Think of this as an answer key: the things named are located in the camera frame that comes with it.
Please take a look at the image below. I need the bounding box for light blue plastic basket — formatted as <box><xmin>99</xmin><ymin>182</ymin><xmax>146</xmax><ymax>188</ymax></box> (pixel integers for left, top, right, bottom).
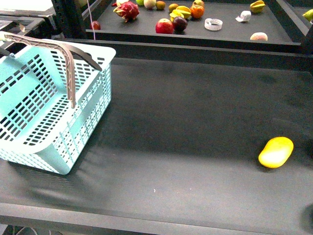
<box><xmin>0</xmin><ymin>32</ymin><xmax>116</xmax><ymax>175</ymax></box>

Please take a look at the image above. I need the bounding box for yellow mango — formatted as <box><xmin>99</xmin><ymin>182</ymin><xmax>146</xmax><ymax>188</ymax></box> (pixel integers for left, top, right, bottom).
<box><xmin>258</xmin><ymin>137</ymin><xmax>294</xmax><ymax>168</ymax></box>

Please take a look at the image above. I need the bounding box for red apple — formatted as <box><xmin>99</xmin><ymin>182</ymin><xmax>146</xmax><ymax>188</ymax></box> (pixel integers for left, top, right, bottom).
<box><xmin>155</xmin><ymin>18</ymin><xmax>174</xmax><ymax>34</ymax></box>

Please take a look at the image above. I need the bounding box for dark purple plum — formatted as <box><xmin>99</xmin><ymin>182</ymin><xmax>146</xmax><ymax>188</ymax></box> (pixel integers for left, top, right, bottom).
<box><xmin>172</xmin><ymin>17</ymin><xmax>188</xmax><ymax>32</ymax></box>

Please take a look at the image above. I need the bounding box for yellow starfruit centre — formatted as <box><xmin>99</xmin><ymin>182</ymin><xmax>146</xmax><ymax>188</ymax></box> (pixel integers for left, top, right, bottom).
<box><xmin>169</xmin><ymin>5</ymin><xmax>191</xmax><ymax>21</ymax></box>

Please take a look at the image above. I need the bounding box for yellow starfruit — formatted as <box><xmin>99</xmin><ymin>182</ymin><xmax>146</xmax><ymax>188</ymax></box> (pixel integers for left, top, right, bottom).
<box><xmin>250</xmin><ymin>0</ymin><xmax>266</xmax><ymax>14</ymax></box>
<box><xmin>169</xmin><ymin>5</ymin><xmax>191</xmax><ymax>21</ymax></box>

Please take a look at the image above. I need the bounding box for red dragon fruit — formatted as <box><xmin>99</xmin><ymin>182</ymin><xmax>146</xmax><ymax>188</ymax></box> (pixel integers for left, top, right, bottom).
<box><xmin>113</xmin><ymin>0</ymin><xmax>140</xmax><ymax>23</ymax></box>

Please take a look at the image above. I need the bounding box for small red fruit left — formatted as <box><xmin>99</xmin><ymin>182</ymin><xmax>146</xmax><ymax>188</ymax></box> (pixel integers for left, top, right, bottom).
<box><xmin>89</xmin><ymin>21</ymin><xmax>101</xmax><ymax>30</ymax></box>

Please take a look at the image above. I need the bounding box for orange persimmon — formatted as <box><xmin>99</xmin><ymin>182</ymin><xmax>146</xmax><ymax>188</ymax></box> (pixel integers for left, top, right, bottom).
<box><xmin>190</xmin><ymin>5</ymin><xmax>204</xmax><ymax>19</ymax></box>

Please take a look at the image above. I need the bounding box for brown kiwi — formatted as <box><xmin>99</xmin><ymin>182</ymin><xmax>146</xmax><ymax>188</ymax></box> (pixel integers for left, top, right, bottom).
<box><xmin>168</xmin><ymin>3</ymin><xmax>179</xmax><ymax>13</ymax></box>
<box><xmin>156</xmin><ymin>0</ymin><xmax>166</xmax><ymax>10</ymax></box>

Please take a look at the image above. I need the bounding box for pale round fruit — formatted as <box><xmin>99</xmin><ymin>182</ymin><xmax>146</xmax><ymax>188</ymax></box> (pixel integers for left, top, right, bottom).
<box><xmin>144</xmin><ymin>0</ymin><xmax>157</xmax><ymax>9</ymax></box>

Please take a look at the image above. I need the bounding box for green fruit at top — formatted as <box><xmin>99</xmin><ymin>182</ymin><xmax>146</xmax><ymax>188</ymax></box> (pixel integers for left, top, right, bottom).
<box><xmin>136</xmin><ymin>0</ymin><xmax>144</xmax><ymax>6</ymax></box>

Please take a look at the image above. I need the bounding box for green fruit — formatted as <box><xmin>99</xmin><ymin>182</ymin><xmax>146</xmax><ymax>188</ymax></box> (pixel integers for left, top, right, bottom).
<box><xmin>302</xmin><ymin>9</ymin><xmax>313</xmax><ymax>22</ymax></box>
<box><xmin>136</xmin><ymin>0</ymin><xmax>144</xmax><ymax>6</ymax></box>

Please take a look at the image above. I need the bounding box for pink peach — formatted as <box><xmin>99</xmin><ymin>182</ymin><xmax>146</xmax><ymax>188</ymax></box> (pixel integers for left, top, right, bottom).
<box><xmin>250</xmin><ymin>32</ymin><xmax>268</xmax><ymax>41</ymax></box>

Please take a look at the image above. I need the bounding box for yellow starfruit right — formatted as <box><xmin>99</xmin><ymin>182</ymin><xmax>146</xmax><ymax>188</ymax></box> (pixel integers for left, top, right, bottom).
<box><xmin>250</xmin><ymin>0</ymin><xmax>266</xmax><ymax>14</ymax></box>

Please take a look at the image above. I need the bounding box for green fruit far right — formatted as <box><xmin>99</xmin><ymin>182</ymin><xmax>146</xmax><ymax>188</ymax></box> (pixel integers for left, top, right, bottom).
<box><xmin>302</xmin><ymin>9</ymin><xmax>313</xmax><ymax>22</ymax></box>

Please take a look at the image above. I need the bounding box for white tape ring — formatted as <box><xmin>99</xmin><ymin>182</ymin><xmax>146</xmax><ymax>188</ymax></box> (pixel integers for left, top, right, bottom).
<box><xmin>204</xmin><ymin>18</ymin><xmax>224</xmax><ymax>31</ymax></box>

